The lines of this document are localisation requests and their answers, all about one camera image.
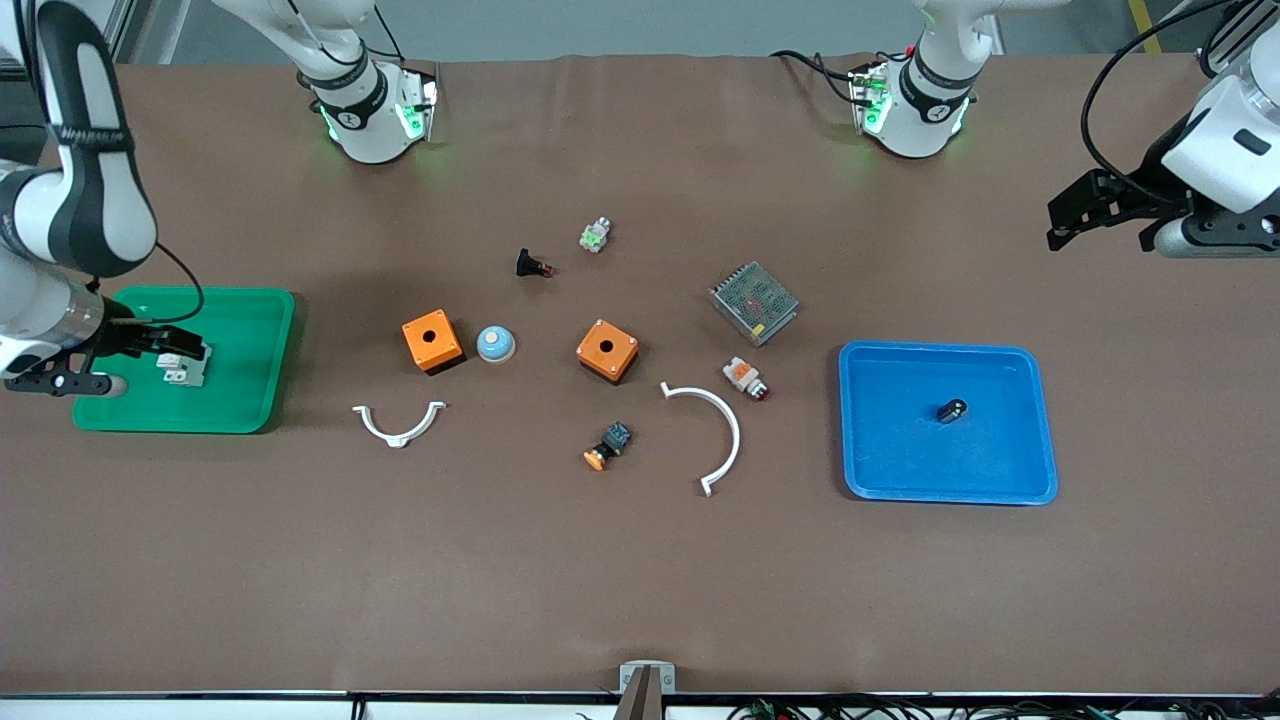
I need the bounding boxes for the white circuit breaker red switch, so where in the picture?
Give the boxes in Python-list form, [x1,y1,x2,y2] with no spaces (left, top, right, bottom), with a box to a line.
[155,340,211,389]

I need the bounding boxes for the green plastic tray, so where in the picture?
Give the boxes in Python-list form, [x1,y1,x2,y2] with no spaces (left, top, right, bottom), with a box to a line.
[72,287,297,435]

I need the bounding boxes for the small white pipe clamp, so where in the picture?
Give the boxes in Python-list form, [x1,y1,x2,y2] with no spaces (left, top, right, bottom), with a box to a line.
[352,401,447,449]

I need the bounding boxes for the orange push-button box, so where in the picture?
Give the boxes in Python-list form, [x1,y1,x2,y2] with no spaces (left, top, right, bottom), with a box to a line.
[402,309,466,376]
[576,319,640,385]

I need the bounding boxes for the blue plastic tray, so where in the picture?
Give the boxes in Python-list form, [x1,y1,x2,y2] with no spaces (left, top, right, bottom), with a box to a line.
[838,340,1059,506]

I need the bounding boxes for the metal mesh power supply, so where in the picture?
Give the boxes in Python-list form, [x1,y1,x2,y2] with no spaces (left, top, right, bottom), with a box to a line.
[710,261,799,347]

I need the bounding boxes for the red indicator lamp white body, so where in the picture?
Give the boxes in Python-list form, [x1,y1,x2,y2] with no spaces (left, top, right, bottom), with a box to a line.
[723,356,771,402]

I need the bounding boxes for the large white pipe clamp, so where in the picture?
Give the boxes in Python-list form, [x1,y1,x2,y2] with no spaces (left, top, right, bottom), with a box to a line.
[660,382,742,498]

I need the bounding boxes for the orange-capped push button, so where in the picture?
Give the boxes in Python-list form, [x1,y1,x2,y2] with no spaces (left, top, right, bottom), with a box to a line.
[583,421,633,472]

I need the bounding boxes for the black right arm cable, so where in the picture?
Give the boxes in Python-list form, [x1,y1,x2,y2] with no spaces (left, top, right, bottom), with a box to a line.
[100,243,206,326]

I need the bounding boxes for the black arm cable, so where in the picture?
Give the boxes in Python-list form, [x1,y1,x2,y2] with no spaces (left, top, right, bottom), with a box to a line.
[1080,0,1251,201]
[100,243,206,326]

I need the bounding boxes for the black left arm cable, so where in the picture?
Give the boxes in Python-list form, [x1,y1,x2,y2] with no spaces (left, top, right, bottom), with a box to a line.
[1080,0,1251,201]

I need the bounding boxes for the black base cables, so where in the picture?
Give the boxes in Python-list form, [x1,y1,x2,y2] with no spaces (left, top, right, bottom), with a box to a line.
[770,48,866,109]

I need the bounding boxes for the black table edge rail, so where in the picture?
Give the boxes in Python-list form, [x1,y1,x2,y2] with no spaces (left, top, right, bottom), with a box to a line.
[0,688,1280,701]

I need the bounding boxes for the tangled cable bundle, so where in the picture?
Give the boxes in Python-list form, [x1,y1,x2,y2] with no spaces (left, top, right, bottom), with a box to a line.
[730,695,1280,720]

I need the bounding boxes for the dark camera pole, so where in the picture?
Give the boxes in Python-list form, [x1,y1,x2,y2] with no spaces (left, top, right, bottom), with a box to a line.
[613,668,661,720]

